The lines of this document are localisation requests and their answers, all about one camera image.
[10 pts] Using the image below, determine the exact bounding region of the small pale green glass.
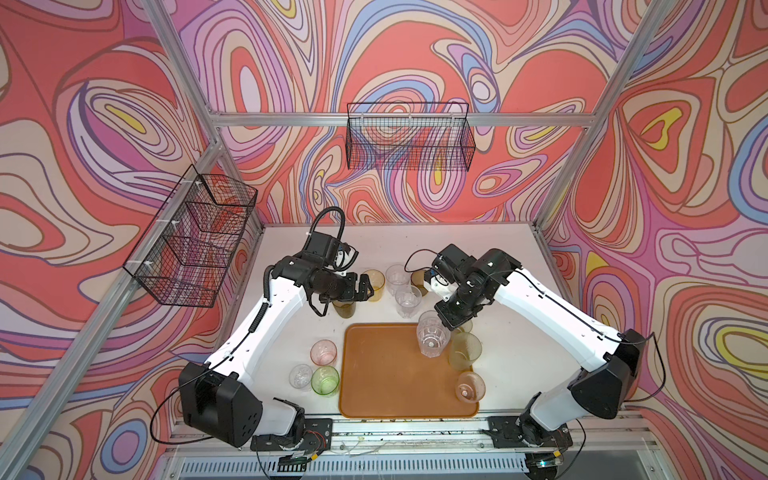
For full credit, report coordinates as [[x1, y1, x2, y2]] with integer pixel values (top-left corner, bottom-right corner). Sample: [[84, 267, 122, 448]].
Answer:
[[453, 320, 473, 334]]

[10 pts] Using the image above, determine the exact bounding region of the tall pale green glass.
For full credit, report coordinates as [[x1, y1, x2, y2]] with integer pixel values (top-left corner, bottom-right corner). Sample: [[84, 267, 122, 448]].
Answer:
[[448, 332, 483, 371]]

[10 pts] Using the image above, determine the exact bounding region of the pink glass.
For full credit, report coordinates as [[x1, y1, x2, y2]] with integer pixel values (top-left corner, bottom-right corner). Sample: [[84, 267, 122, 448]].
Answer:
[[455, 371, 486, 404], [310, 339, 338, 367]]

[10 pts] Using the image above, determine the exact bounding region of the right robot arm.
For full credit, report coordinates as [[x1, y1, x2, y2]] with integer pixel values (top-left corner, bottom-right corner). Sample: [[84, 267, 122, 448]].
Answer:
[[424, 244, 648, 445]]

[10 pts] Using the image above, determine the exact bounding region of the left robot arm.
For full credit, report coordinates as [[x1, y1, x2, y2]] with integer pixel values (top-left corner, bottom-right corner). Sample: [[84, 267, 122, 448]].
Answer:
[[179, 256, 374, 447]]

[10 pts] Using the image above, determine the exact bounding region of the brown plastic tray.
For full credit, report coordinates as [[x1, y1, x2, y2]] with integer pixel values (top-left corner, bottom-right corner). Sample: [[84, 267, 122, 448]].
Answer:
[[339, 323, 479, 420]]

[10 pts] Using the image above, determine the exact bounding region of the dark olive glass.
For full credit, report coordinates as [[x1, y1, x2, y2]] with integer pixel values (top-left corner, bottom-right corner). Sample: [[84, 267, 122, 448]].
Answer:
[[332, 301, 356, 319]]

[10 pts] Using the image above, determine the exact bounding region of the yellow glass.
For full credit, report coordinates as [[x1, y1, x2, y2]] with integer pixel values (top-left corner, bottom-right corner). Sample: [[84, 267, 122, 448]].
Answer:
[[365, 269, 386, 303]]

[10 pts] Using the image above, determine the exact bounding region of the brown glass back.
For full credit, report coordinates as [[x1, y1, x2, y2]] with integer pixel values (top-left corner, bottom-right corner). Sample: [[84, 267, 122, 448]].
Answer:
[[410, 270, 429, 296]]

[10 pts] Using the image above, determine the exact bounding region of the bright green glass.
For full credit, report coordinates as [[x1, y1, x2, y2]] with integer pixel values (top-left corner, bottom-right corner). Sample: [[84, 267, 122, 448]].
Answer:
[[310, 365, 340, 396]]

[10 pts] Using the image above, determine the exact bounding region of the small clear glass left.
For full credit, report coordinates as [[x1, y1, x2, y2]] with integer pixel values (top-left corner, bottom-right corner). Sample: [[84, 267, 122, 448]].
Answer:
[[288, 364, 314, 390]]

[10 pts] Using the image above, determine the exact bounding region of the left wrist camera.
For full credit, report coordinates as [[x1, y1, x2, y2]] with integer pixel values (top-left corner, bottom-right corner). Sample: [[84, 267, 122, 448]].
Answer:
[[300, 231, 359, 272]]

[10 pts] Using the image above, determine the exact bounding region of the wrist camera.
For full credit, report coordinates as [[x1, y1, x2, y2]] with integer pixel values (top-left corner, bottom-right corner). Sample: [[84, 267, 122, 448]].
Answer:
[[431, 244, 476, 284], [300, 231, 359, 272]]

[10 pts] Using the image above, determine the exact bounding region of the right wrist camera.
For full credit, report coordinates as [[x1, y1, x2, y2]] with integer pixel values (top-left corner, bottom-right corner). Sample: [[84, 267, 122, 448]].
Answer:
[[431, 244, 476, 284]]

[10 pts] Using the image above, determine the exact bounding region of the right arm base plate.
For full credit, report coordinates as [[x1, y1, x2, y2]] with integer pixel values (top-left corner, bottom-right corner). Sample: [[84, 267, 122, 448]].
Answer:
[[484, 416, 573, 450]]

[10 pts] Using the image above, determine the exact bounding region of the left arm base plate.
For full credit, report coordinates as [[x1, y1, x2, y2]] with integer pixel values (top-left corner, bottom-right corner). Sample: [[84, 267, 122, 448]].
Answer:
[[250, 417, 333, 454]]

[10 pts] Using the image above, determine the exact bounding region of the left black wire basket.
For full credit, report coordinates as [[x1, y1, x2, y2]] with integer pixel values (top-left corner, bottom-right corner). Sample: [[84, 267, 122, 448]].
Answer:
[[123, 166, 258, 308]]

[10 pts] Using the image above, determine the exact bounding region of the black wire basket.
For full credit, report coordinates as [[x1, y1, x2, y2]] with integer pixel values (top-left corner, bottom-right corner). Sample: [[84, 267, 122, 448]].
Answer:
[[345, 100, 476, 172], [123, 166, 258, 308]]

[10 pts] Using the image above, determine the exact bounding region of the back black wire basket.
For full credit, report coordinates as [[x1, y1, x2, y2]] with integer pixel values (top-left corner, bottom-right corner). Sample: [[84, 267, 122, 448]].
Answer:
[[345, 100, 476, 172]]

